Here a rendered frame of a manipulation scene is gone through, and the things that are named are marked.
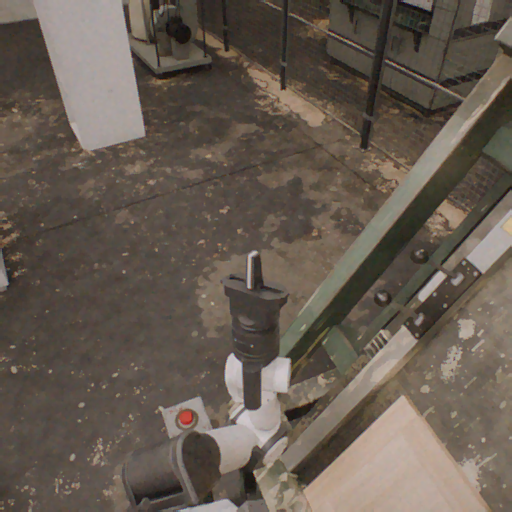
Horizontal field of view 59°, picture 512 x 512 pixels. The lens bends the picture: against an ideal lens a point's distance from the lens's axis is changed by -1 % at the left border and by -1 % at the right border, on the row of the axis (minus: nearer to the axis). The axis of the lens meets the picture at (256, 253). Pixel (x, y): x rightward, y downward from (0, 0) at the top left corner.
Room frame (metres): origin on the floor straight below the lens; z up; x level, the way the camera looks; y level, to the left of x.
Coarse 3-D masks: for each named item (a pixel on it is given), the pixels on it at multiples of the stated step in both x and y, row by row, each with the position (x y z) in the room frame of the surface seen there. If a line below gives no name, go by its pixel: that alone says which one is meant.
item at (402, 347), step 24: (504, 240) 0.67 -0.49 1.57; (480, 264) 0.65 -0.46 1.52; (456, 312) 0.62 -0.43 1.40; (408, 336) 0.61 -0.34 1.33; (432, 336) 0.61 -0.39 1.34; (384, 360) 0.59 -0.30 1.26; (408, 360) 0.59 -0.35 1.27; (360, 384) 0.58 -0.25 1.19; (384, 384) 0.57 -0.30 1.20; (336, 408) 0.56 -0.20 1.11; (360, 408) 0.55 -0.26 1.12; (312, 432) 0.53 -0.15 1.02; (336, 432) 0.53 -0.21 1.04; (288, 456) 0.51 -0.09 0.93; (312, 456) 0.50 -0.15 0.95
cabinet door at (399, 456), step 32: (384, 416) 0.50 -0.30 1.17; (416, 416) 0.47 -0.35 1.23; (352, 448) 0.47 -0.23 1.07; (384, 448) 0.44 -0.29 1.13; (416, 448) 0.42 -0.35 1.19; (320, 480) 0.44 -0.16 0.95; (352, 480) 0.41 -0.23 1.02; (384, 480) 0.39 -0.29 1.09; (416, 480) 0.37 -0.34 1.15; (448, 480) 0.35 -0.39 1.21
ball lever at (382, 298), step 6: (378, 294) 0.64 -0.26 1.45; (384, 294) 0.63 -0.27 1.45; (390, 294) 0.64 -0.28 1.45; (378, 300) 0.63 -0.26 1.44; (384, 300) 0.62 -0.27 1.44; (390, 300) 0.62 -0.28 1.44; (384, 306) 0.62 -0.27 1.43; (396, 306) 0.63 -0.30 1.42; (408, 312) 0.62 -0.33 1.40; (420, 312) 0.63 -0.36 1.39; (414, 318) 0.62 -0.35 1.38; (420, 318) 0.61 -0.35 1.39; (426, 318) 0.61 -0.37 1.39; (420, 324) 0.61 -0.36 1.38
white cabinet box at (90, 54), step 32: (64, 0) 3.71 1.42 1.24; (96, 0) 3.82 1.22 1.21; (64, 32) 3.68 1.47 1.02; (96, 32) 3.80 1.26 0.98; (64, 64) 3.65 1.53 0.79; (96, 64) 3.77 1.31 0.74; (128, 64) 3.90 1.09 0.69; (64, 96) 4.15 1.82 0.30; (96, 96) 3.74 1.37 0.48; (128, 96) 3.87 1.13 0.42; (96, 128) 3.71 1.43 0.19; (128, 128) 3.84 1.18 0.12
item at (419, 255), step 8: (416, 248) 0.67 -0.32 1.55; (424, 248) 0.67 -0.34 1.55; (416, 256) 0.65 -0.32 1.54; (424, 256) 0.65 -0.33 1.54; (416, 264) 0.65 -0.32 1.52; (424, 264) 0.65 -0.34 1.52; (432, 264) 0.65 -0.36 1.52; (448, 272) 0.65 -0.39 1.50; (456, 280) 0.64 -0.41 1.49; (464, 280) 0.64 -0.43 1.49
